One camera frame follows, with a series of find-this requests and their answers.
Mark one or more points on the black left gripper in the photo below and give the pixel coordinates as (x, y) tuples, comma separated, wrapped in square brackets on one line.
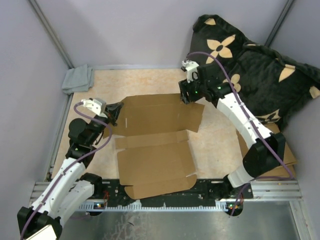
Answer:
[(114, 108)]

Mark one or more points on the black floral plush pillow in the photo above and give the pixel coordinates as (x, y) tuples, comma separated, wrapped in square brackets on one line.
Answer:
[(273, 86)]

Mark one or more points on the brown cardboard box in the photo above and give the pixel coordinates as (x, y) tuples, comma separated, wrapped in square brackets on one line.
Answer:
[(154, 156)]

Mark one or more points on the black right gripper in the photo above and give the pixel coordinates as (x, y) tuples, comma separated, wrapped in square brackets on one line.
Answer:
[(186, 95)]

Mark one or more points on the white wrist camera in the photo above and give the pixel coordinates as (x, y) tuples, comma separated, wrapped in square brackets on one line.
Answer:
[(191, 69), (95, 105)]

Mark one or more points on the white sheet corner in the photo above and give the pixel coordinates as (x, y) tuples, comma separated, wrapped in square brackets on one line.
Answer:
[(46, 233)]

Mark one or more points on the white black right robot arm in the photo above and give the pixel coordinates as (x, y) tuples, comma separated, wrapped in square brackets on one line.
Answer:
[(265, 148)]

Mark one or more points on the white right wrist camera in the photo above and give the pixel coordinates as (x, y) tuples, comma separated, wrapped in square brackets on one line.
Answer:
[(191, 69)]

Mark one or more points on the small folded cardboard box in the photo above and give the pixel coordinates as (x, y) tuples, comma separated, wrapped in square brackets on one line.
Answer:
[(288, 158)]

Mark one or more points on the grey folded cloth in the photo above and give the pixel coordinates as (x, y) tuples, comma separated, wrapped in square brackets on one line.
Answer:
[(79, 79)]

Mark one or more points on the aluminium rail frame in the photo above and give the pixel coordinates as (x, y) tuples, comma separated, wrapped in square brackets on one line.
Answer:
[(274, 191)]

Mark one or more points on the white perforated cable duct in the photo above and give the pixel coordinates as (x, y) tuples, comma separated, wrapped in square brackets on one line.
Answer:
[(93, 206)]

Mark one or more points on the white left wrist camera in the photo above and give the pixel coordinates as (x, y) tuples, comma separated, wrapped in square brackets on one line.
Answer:
[(95, 105)]

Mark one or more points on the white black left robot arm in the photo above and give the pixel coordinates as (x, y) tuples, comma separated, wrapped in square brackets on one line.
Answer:
[(71, 186)]

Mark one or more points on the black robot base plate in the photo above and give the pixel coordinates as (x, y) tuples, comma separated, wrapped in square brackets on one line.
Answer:
[(205, 192)]

